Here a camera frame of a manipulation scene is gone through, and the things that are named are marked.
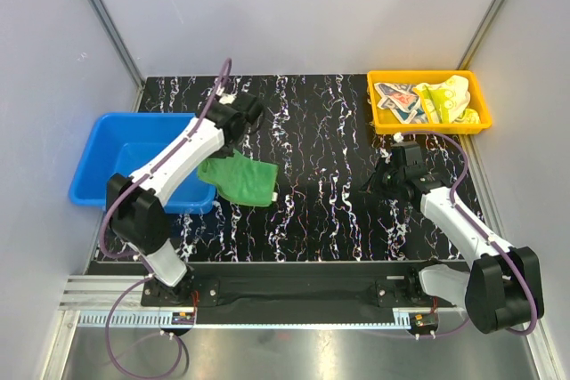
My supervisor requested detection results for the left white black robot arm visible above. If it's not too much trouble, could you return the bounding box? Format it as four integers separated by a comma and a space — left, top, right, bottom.
99, 93, 264, 305

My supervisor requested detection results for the green microfiber towel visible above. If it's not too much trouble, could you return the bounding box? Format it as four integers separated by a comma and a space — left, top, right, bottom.
197, 150, 279, 207

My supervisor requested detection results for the purple cable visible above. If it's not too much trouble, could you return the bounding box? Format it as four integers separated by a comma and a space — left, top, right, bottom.
369, 130, 538, 340
98, 57, 235, 376

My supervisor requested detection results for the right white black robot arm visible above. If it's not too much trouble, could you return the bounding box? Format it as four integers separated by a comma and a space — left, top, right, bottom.
363, 133, 544, 336

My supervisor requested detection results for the yellow plastic tray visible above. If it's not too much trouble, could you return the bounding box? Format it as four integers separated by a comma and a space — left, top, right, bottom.
367, 70, 493, 134

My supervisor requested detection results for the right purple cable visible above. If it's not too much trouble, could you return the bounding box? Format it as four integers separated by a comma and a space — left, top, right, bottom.
369, 130, 538, 340

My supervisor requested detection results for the left aluminium frame post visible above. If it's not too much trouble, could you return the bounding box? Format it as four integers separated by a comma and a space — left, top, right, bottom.
88, 0, 145, 91

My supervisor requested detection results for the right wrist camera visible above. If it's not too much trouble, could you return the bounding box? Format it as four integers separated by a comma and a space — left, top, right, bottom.
390, 133, 424, 168

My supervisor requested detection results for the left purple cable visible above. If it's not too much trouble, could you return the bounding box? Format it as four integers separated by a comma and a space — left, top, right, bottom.
98, 57, 235, 376

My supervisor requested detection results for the blue red patterned towel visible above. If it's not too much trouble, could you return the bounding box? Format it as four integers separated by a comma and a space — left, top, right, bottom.
374, 83, 428, 125

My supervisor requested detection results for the lime green patterned towel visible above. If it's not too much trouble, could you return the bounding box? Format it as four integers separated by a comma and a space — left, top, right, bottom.
413, 75, 480, 124

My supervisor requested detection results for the aluminium frame post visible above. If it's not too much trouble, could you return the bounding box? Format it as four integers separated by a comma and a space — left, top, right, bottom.
457, 0, 508, 70
88, 0, 145, 91

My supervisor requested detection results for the slotted cable duct rail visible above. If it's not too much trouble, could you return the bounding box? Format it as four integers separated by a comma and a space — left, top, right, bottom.
79, 308, 411, 329

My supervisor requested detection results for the right aluminium frame post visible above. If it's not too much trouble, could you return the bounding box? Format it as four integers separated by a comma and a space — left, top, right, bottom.
457, 0, 508, 70

